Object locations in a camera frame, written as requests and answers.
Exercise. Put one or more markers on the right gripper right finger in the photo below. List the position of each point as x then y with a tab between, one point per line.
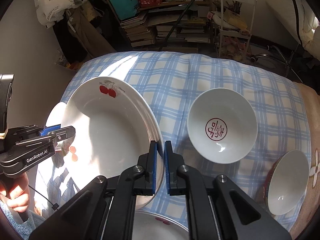
175	184

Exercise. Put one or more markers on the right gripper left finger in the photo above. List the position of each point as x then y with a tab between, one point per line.
146	182

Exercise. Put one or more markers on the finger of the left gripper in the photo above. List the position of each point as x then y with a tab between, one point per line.
49	129
63	137

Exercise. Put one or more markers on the white cherry plate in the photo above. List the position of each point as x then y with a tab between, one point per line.
152	226
114	125

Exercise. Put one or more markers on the small red patterned bowl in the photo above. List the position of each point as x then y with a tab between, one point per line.
222	125

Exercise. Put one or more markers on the person left hand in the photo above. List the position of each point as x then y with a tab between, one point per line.
19	198

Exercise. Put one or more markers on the large white bowl orange label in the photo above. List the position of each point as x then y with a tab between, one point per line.
56	115

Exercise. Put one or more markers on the blue plaid tablecloth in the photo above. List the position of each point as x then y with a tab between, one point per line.
169	83

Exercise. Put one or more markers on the stack of books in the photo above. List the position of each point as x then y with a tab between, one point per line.
138	31

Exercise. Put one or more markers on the black tripod pole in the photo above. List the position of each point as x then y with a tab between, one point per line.
175	25

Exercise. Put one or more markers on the white utility cart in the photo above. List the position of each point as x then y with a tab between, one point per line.
235	28

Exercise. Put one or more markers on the white pillow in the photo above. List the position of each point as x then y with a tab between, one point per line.
300	21

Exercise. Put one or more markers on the black camera box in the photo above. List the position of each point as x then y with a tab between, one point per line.
5	96

